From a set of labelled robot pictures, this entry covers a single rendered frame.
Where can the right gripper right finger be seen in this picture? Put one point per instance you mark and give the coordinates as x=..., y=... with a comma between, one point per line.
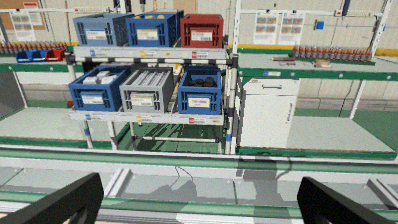
x=320, y=204

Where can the row of blue and red plastic bins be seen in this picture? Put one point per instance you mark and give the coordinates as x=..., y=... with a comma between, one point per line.
x=41, y=56

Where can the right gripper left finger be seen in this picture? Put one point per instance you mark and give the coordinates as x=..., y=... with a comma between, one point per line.
x=81, y=200

